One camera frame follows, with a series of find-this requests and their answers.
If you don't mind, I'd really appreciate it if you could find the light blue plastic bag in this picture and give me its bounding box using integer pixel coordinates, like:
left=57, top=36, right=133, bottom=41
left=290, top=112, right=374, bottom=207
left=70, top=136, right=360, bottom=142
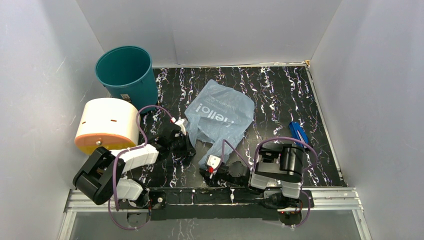
left=184, top=79, right=255, bottom=169

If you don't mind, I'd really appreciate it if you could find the cream orange round container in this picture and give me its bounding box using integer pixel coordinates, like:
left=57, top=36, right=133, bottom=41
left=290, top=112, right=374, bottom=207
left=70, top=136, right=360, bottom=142
left=74, top=97, right=139, bottom=155

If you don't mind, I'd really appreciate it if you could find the blue stapler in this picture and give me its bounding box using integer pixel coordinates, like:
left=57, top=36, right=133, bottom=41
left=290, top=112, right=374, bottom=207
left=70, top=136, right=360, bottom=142
left=288, top=121, right=309, bottom=144

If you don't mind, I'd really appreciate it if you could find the teal plastic trash bin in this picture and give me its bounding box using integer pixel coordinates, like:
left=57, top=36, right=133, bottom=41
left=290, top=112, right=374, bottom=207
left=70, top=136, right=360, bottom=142
left=94, top=46, right=159, bottom=110

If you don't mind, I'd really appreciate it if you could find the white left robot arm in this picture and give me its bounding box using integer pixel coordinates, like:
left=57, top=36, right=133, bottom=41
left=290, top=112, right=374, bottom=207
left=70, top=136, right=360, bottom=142
left=72, top=129, right=196, bottom=208

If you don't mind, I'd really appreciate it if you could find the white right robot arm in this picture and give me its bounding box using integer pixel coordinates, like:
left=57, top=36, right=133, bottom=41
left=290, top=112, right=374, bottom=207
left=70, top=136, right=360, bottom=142
left=200, top=142, right=305, bottom=209

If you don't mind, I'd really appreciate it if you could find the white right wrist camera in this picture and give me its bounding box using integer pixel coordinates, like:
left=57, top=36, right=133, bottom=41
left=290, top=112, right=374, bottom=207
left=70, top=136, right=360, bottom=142
left=205, top=155, right=222, bottom=174

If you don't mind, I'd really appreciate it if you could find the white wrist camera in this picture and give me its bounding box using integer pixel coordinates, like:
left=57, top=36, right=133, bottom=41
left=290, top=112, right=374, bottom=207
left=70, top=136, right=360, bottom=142
left=170, top=117, right=188, bottom=136
left=205, top=155, right=222, bottom=174

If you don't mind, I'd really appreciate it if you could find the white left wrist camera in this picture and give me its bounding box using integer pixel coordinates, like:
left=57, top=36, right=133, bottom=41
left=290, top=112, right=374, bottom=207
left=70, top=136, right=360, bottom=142
left=170, top=117, right=188, bottom=136

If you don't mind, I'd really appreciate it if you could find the black front mounting rail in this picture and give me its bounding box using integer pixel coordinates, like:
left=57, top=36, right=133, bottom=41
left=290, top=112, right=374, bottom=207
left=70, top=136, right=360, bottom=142
left=117, top=186, right=314, bottom=222

